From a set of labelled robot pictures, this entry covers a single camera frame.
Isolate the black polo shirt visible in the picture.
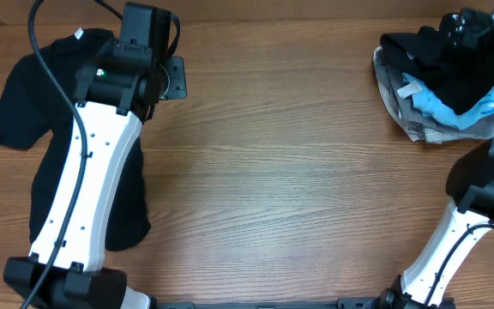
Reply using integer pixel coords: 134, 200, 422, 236
380, 26, 494, 115

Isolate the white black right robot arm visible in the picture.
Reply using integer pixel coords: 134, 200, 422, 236
368, 8, 494, 308

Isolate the light blue printed t-shirt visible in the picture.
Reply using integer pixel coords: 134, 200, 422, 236
396, 73, 494, 130

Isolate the patterned grey folded garment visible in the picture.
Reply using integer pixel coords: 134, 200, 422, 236
407, 123, 457, 143

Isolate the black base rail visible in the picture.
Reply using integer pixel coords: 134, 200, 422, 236
152, 297, 458, 309

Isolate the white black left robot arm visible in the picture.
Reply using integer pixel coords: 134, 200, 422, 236
3, 3, 187, 309

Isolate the black t-shirt with label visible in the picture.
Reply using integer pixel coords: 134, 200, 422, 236
0, 28, 151, 251

